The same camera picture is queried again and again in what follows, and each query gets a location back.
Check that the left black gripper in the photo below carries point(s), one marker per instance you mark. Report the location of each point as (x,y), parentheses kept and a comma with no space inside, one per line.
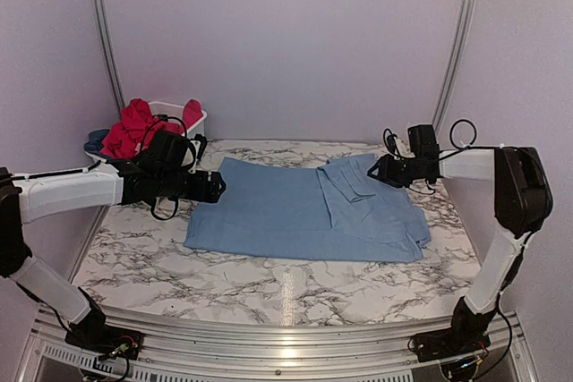
(200,194)

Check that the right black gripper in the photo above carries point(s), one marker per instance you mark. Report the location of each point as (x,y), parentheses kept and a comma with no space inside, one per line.
(385,172)

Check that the light blue button shirt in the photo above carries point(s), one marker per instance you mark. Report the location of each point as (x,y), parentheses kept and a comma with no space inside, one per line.
(333,212)

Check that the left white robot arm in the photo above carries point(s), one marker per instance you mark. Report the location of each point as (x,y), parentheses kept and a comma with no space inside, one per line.
(26,198)

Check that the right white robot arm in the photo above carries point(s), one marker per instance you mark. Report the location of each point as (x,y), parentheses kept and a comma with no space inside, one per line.
(521,203)

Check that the white plastic laundry bin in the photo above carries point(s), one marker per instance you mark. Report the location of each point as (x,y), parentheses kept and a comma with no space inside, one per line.
(192,127)

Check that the red garment in bin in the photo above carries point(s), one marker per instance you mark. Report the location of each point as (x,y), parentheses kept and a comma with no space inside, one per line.
(134,127)

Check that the dark blue garment in bin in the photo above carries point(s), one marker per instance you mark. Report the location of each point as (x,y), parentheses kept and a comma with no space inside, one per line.
(95,145)

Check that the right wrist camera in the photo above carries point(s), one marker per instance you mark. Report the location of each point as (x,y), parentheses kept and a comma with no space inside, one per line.
(396,142)

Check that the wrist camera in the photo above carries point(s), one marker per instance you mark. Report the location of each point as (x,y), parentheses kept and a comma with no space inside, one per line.
(396,142)
(197,147)

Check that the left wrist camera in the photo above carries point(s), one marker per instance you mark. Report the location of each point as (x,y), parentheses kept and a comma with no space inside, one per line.
(197,147)

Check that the front aluminium rail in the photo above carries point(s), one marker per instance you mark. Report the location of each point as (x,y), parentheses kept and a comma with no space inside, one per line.
(188,350)

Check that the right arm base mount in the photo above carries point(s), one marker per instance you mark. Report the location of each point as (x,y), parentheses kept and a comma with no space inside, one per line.
(443,344)

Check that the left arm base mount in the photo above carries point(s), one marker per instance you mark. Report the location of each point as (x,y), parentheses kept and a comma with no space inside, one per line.
(109,342)

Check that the right aluminium frame post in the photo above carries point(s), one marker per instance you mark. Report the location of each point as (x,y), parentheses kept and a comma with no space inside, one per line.
(465,16)

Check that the aluminium frame post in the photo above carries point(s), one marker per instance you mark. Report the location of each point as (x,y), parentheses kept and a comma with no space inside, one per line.
(465,16)
(105,41)

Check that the left aluminium frame post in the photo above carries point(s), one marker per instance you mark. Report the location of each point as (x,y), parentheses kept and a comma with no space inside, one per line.
(105,41)

